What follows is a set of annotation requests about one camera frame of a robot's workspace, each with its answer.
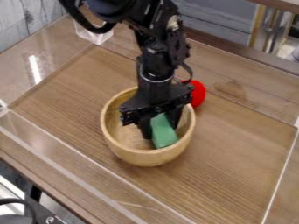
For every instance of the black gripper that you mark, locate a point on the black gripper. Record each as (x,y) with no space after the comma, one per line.
(155,97)

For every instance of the green stick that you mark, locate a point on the green stick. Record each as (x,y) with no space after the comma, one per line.
(163,133)

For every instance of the brown wooden bowl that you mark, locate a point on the brown wooden bowl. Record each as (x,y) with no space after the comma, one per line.
(125,139)

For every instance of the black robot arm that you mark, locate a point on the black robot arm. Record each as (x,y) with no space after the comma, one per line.
(157,23)

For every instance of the red plush tomato toy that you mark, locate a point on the red plush tomato toy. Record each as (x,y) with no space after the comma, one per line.
(198,93)

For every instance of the clear acrylic front panel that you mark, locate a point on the clear acrylic front panel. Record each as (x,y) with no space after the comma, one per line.
(54,144)

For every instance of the black table leg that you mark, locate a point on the black table leg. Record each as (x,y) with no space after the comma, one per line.
(34,193)

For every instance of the clear acrylic corner bracket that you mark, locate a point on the clear acrylic corner bracket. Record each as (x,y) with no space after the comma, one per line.
(95,39)

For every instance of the gold metal chair frame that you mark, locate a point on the gold metal chair frame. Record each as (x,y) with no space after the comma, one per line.
(271,27)

